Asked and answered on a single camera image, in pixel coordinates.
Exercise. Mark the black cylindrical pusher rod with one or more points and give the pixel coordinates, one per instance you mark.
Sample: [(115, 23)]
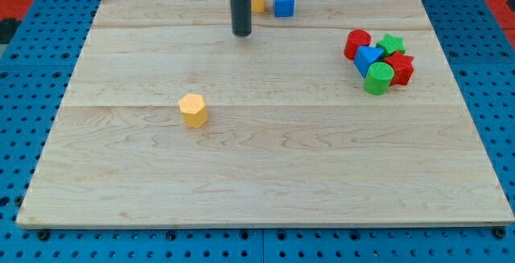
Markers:
[(241, 17)]

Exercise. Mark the yellow hexagon block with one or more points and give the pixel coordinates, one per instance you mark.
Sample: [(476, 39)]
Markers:
[(194, 110)]

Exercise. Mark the blue cube block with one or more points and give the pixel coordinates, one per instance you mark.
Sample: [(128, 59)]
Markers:
[(284, 8)]

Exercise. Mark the red cylinder block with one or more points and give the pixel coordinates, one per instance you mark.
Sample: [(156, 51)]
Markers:
[(355, 39)]

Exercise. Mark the blue triangle block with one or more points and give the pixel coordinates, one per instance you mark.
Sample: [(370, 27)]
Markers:
[(365, 57)]

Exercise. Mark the light wooden board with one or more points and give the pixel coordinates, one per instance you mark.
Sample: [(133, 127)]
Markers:
[(292, 139)]

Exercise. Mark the green star block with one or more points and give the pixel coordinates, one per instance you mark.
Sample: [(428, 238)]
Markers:
[(390, 44)]

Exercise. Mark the green cylinder block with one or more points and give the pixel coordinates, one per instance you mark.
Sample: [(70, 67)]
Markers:
[(378, 78)]

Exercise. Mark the red star block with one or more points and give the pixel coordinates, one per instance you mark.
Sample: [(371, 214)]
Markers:
[(403, 67)]

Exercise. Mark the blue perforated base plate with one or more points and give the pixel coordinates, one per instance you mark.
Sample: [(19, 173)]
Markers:
[(36, 68)]

